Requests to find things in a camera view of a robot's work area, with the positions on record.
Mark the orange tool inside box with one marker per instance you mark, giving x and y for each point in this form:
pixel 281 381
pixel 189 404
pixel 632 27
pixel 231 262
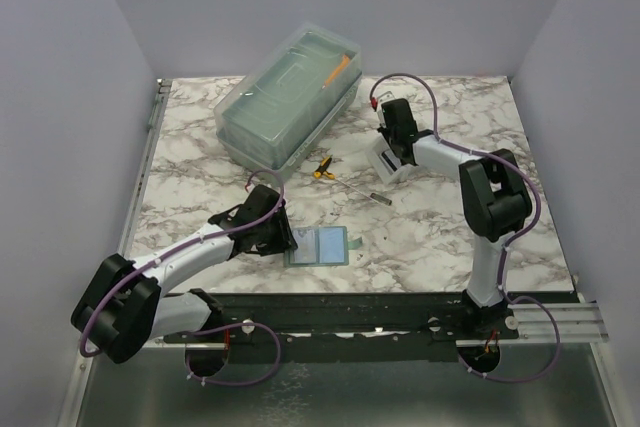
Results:
pixel 344 62

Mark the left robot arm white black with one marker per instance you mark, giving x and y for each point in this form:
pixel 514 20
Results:
pixel 128 301

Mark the small metal clip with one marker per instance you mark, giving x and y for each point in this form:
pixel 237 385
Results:
pixel 381 199

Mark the white card tray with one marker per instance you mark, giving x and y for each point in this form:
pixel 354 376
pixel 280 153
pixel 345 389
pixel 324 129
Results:
pixel 386 165

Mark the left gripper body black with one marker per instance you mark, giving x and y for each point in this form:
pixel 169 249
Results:
pixel 266 244

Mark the black front mounting rail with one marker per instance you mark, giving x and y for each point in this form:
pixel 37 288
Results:
pixel 358 327

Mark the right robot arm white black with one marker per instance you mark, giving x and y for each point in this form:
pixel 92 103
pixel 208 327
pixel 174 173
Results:
pixel 494 197

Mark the clear plastic storage box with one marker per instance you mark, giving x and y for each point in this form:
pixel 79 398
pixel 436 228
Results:
pixel 275 116

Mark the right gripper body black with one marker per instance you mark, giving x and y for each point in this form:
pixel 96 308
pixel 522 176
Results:
pixel 389 136

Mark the white card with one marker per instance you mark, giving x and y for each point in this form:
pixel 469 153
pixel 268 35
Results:
pixel 306 252

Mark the green leather card holder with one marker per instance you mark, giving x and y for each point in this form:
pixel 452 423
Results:
pixel 333 247

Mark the yellow black small screwdriver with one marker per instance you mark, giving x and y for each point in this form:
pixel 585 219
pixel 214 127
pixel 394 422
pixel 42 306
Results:
pixel 323 169

